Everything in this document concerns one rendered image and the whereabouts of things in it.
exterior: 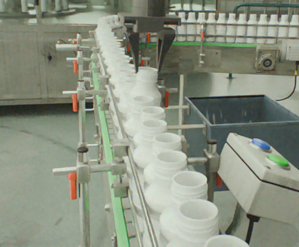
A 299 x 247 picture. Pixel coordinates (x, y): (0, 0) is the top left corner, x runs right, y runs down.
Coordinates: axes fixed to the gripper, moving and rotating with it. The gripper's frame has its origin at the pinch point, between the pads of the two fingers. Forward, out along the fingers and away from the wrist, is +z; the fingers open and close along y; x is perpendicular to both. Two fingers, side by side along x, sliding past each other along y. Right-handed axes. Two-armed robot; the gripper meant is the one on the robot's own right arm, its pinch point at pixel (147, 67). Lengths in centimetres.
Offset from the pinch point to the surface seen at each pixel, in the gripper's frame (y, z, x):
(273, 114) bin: -56, 30, -59
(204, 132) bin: -25, 29, -43
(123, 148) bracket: 5.5, 9.9, 13.3
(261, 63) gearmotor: -88, 28, -144
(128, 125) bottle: 4.2, 8.4, 7.3
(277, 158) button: -15.3, 8.3, 22.7
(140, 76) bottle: 1.5, 1.3, 1.4
